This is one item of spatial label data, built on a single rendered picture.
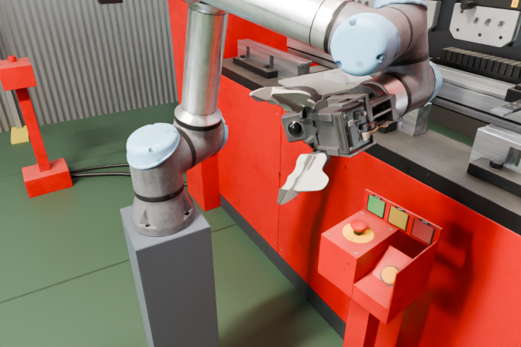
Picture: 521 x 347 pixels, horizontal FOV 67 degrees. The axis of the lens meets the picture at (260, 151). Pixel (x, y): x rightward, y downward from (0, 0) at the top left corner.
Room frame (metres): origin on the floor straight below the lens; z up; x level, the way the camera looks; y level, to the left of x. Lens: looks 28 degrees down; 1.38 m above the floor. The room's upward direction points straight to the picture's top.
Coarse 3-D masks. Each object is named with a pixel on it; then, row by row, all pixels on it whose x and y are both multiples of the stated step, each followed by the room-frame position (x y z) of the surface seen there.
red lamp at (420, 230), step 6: (414, 222) 0.71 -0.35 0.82; (420, 222) 0.70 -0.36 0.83; (414, 228) 0.70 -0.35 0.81; (420, 228) 0.69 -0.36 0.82; (426, 228) 0.68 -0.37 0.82; (432, 228) 0.67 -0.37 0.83; (414, 234) 0.70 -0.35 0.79; (420, 234) 0.69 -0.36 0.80; (426, 234) 0.68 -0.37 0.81; (432, 234) 0.67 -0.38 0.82; (426, 240) 0.68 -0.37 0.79
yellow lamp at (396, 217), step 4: (392, 208) 0.75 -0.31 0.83; (396, 208) 0.74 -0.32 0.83; (392, 212) 0.75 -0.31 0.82; (396, 212) 0.74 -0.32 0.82; (400, 212) 0.73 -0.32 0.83; (392, 216) 0.75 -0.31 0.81; (396, 216) 0.74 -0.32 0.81; (400, 216) 0.73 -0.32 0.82; (404, 216) 0.73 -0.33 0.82; (388, 220) 0.75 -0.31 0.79; (392, 220) 0.75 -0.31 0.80; (396, 220) 0.74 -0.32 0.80; (400, 220) 0.73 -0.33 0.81; (404, 220) 0.72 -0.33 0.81; (396, 224) 0.74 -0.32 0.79; (400, 224) 0.73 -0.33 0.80; (404, 224) 0.72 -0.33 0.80; (404, 228) 0.72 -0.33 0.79
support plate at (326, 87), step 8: (320, 72) 1.28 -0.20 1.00; (328, 72) 1.28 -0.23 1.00; (336, 72) 1.28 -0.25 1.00; (280, 80) 1.19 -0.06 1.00; (288, 80) 1.19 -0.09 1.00; (296, 80) 1.19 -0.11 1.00; (304, 80) 1.19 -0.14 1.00; (312, 80) 1.19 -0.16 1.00; (320, 80) 1.19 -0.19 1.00; (328, 80) 1.19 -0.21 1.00; (360, 80) 1.19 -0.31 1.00; (320, 88) 1.11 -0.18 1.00; (328, 88) 1.11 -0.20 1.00; (336, 88) 1.11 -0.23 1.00; (344, 88) 1.11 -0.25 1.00; (328, 96) 1.07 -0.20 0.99
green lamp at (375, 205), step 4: (372, 196) 0.80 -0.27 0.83; (368, 200) 0.80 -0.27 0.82; (372, 200) 0.79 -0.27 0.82; (376, 200) 0.79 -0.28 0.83; (380, 200) 0.78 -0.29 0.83; (368, 204) 0.80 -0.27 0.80; (372, 204) 0.79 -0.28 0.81; (376, 204) 0.78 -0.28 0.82; (380, 204) 0.78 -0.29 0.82; (384, 204) 0.77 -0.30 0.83; (368, 208) 0.80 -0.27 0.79; (372, 208) 0.79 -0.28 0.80; (376, 208) 0.78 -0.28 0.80; (380, 208) 0.77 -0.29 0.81; (384, 208) 0.77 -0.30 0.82; (376, 212) 0.78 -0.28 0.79; (380, 212) 0.77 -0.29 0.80; (380, 216) 0.77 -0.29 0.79
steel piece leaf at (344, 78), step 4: (324, 72) 1.21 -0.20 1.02; (344, 72) 1.27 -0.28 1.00; (324, 76) 1.21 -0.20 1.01; (328, 76) 1.20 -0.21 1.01; (332, 76) 1.19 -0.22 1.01; (336, 76) 1.17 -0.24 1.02; (340, 76) 1.16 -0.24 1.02; (344, 76) 1.23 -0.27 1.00; (348, 76) 1.23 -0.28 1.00; (352, 76) 1.23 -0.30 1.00; (356, 76) 1.23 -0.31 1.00; (332, 80) 1.19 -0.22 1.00; (336, 80) 1.17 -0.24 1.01; (340, 80) 1.16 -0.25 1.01; (344, 80) 1.15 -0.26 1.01; (348, 80) 1.19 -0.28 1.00; (352, 80) 1.19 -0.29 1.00; (356, 80) 1.19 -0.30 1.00
